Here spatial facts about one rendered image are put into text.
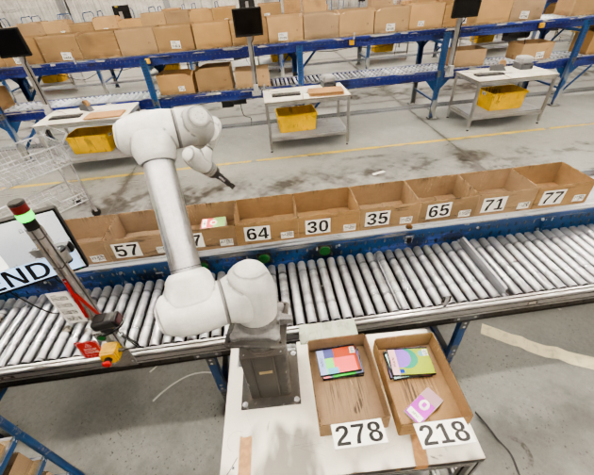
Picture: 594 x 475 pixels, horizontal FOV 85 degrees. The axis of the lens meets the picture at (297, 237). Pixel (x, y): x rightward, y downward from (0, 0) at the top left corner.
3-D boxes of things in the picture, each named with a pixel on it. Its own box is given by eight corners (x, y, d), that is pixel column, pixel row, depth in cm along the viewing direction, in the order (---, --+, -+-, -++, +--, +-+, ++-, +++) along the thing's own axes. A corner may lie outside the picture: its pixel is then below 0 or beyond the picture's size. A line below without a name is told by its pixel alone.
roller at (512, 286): (526, 297, 182) (518, 302, 184) (475, 239, 222) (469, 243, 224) (523, 293, 179) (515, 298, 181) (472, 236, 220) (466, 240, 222)
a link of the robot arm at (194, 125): (208, 113, 124) (172, 118, 120) (211, 93, 107) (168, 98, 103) (217, 147, 125) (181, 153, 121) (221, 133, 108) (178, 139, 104)
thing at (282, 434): (219, 491, 121) (218, 489, 119) (231, 352, 166) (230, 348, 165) (484, 461, 123) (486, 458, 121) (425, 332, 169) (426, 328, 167)
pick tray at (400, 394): (398, 436, 129) (401, 425, 123) (371, 350, 159) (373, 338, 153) (468, 427, 130) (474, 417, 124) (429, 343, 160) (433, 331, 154)
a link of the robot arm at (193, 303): (232, 328, 104) (160, 352, 97) (228, 320, 119) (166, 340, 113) (172, 97, 105) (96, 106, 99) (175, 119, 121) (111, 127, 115)
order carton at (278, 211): (238, 246, 207) (233, 225, 197) (239, 220, 230) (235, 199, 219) (299, 238, 209) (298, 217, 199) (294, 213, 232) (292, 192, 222)
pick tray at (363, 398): (319, 437, 131) (319, 427, 124) (307, 352, 161) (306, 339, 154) (388, 427, 132) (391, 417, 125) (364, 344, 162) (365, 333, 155)
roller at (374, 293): (379, 320, 178) (380, 314, 175) (354, 257, 219) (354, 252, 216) (387, 319, 179) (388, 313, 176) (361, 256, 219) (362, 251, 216)
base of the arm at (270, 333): (290, 342, 115) (289, 332, 112) (229, 341, 116) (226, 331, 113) (293, 304, 130) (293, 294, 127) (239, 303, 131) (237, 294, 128)
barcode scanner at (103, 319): (125, 334, 146) (112, 319, 139) (100, 339, 146) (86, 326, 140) (129, 321, 151) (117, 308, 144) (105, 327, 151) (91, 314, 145)
